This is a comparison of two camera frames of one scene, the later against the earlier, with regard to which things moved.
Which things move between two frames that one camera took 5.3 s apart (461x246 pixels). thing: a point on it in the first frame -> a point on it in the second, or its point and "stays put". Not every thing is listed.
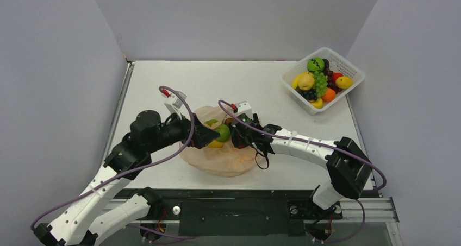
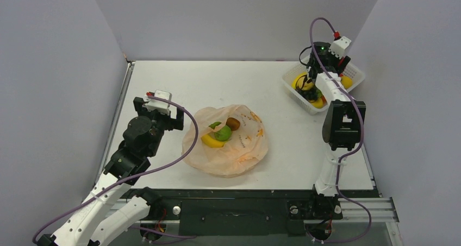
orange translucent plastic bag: x=228 y=161 stays put
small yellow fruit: x=318 y=103 stays put
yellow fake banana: x=215 y=144 stays put
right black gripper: x=243 y=132 -> x=311 y=76
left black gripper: x=202 y=134 -> x=171 y=123
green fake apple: x=225 y=132 stays put
